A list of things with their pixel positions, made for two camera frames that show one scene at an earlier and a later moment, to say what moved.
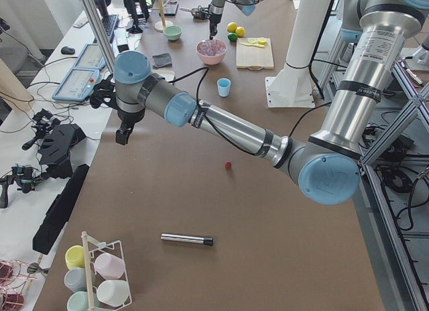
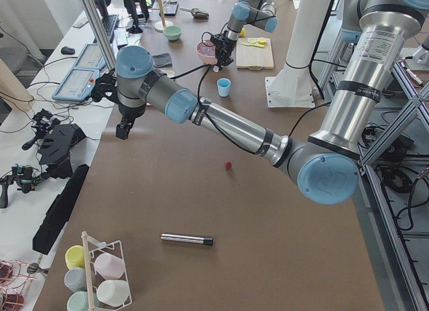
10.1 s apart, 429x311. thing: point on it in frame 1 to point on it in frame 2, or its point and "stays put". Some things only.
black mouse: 66,50 stays put
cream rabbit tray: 167,74 stays put
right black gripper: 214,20 to 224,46
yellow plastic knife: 261,46 stays put
